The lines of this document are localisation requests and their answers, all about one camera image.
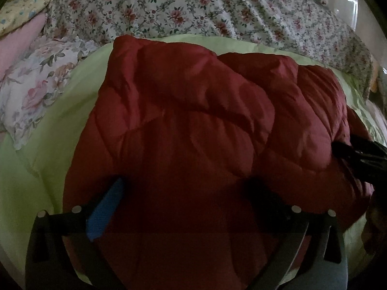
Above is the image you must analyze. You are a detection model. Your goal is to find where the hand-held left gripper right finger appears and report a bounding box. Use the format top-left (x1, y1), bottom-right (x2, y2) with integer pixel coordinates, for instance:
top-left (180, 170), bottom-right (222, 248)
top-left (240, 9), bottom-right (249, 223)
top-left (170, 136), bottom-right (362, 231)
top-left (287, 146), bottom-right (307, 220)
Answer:
top-left (245, 178), bottom-right (347, 290)

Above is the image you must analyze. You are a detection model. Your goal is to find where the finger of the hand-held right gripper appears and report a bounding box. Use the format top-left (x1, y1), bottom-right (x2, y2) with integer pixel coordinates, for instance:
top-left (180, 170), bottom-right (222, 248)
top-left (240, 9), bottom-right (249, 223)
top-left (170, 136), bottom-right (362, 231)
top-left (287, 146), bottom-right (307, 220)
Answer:
top-left (332, 134), bottom-right (387, 189)

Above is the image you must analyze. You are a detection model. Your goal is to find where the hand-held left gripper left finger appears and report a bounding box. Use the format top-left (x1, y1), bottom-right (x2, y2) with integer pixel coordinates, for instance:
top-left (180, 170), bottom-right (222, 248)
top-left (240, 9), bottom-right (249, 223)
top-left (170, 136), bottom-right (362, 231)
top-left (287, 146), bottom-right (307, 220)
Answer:
top-left (25, 177), bottom-right (127, 290)

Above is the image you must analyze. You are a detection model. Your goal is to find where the red puffer jacket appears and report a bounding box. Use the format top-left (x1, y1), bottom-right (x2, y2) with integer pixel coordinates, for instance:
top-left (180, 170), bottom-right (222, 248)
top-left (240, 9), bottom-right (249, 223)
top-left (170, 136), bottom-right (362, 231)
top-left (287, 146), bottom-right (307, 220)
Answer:
top-left (62, 35), bottom-right (376, 290)

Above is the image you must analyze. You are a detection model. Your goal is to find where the light green bed sheet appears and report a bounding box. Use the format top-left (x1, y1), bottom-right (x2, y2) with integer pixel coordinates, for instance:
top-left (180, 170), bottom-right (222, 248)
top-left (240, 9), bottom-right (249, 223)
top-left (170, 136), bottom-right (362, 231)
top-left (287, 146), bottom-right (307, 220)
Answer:
top-left (0, 35), bottom-right (387, 280)

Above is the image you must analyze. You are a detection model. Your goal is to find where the large-rose print pillow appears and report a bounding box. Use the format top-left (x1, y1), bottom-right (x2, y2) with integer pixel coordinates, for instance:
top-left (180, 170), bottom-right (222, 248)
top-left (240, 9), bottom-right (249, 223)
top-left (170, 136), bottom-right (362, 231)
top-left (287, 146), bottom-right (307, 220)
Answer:
top-left (0, 35), bottom-right (101, 151)

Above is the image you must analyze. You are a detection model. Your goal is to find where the pink pillow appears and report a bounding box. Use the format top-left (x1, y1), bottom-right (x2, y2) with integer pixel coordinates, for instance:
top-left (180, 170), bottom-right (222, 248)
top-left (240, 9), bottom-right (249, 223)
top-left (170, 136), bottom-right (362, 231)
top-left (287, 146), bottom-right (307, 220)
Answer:
top-left (0, 14), bottom-right (46, 77)

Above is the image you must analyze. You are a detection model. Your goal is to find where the small-flower print quilt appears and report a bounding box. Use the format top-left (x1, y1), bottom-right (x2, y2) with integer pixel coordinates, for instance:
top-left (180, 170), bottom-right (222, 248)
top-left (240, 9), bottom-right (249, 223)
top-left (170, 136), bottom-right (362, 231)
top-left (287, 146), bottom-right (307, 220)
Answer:
top-left (42, 0), bottom-right (376, 99)

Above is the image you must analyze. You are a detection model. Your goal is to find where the yellow patterned pillow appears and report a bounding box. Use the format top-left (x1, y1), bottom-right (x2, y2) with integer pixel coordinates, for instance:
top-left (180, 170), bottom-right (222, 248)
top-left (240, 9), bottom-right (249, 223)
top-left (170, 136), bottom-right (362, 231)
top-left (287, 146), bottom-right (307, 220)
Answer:
top-left (0, 0), bottom-right (59, 34)

